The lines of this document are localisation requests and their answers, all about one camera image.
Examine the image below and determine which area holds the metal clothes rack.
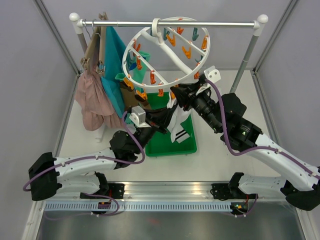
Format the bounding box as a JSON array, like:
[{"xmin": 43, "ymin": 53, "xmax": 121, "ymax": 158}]
[{"xmin": 69, "ymin": 12, "xmax": 269, "ymax": 93}]

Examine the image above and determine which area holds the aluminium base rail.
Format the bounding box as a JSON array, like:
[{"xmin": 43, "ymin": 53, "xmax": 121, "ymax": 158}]
[{"xmin": 59, "ymin": 181, "xmax": 307, "ymax": 204}]

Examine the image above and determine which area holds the mint patterned sock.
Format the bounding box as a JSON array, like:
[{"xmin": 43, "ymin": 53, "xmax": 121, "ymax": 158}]
[
  {"xmin": 115, "ymin": 72, "xmax": 125, "ymax": 118},
  {"xmin": 128, "ymin": 50, "xmax": 152, "ymax": 88}
]

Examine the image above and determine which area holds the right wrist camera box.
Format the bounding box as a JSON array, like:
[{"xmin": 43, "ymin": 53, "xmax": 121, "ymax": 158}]
[{"xmin": 204, "ymin": 65, "xmax": 221, "ymax": 83}]

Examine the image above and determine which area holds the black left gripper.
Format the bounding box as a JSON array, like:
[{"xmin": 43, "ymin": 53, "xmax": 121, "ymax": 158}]
[{"xmin": 132, "ymin": 104, "xmax": 178, "ymax": 155}]

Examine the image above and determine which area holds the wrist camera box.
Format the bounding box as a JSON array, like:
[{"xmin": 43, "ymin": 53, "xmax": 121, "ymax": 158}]
[
  {"xmin": 129, "ymin": 106, "xmax": 150, "ymax": 128},
  {"xmin": 204, "ymin": 65, "xmax": 221, "ymax": 83}
]

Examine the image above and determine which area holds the white black-striped sock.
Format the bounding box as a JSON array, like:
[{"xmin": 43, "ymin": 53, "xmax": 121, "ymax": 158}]
[{"xmin": 167, "ymin": 92, "xmax": 191, "ymax": 144}]

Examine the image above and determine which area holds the white slotted cable duct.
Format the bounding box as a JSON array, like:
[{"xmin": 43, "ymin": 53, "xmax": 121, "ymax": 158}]
[{"xmin": 44, "ymin": 201, "xmax": 232, "ymax": 213}]

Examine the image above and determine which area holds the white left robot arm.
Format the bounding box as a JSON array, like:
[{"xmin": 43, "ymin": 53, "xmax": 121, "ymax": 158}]
[{"xmin": 23, "ymin": 106, "xmax": 177, "ymax": 202}]

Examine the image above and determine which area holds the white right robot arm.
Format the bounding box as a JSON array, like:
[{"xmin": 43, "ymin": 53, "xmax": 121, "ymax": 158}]
[{"xmin": 170, "ymin": 75, "xmax": 320, "ymax": 211}]

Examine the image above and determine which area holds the white round clip hanger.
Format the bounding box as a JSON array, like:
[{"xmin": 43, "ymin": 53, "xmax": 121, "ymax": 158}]
[{"xmin": 122, "ymin": 17, "xmax": 211, "ymax": 97}]

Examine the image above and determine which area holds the pink garment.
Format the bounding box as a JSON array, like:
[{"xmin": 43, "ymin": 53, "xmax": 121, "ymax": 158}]
[{"xmin": 74, "ymin": 70, "xmax": 124, "ymax": 131}]

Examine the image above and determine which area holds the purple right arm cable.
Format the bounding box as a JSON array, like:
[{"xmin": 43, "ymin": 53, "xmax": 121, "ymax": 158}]
[{"xmin": 206, "ymin": 79, "xmax": 320, "ymax": 218}]

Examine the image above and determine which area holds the teal shirt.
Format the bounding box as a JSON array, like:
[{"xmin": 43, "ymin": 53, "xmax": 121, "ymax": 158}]
[{"xmin": 101, "ymin": 26, "xmax": 126, "ymax": 118}]

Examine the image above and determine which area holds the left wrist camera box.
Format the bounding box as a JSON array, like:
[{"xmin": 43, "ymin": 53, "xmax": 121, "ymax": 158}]
[{"xmin": 129, "ymin": 106, "xmax": 150, "ymax": 128}]

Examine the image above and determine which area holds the green plastic tray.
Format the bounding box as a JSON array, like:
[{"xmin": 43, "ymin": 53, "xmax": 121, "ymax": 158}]
[{"xmin": 145, "ymin": 92, "xmax": 197, "ymax": 157}]

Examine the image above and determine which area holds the beige wooden hanger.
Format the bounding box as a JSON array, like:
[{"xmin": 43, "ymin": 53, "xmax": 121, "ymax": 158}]
[
  {"xmin": 81, "ymin": 26, "xmax": 101, "ymax": 74},
  {"xmin": 96, "ymin": 26, "xmax": 107, "ymax": 77}
]

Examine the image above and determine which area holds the brown ribbed sock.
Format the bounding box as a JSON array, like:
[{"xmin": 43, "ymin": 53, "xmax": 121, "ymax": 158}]
[{"xmin": 119, "ymin": 81, "xmax": 139, "ymax": 111}]

